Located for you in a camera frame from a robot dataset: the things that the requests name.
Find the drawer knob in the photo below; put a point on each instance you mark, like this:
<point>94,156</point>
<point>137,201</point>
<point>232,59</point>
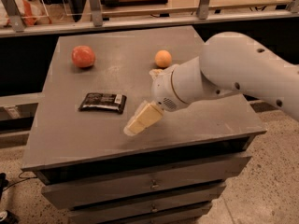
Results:
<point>153,208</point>
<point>154,184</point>

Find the orange white bag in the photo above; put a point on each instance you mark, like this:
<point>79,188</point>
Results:
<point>31,14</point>

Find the orange fruit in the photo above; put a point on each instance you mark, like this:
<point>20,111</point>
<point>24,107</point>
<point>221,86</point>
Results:
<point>163,58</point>

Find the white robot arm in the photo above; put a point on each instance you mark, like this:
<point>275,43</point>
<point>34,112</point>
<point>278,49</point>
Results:
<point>228,63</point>

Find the lower drawer knob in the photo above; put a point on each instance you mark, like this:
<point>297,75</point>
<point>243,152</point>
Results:
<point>153,208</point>

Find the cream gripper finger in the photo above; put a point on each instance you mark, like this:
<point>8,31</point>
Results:
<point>154,73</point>
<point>147,114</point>

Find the black rxbar chocolate wrapper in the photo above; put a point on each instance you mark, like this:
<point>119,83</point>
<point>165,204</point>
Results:
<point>95,101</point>

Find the metal railing frame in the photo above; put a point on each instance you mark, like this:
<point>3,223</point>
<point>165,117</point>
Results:
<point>95,17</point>

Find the red apple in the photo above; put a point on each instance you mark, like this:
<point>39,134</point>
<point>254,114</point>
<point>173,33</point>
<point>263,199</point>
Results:
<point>83,56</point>

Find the grey drawer cabinet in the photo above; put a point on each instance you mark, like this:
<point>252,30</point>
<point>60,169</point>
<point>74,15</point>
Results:
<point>100,175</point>

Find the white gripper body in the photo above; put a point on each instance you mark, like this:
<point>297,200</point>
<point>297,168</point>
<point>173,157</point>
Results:
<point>163,89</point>

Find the top drawer knob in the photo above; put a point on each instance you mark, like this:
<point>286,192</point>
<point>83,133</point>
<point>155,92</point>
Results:
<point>154,184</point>

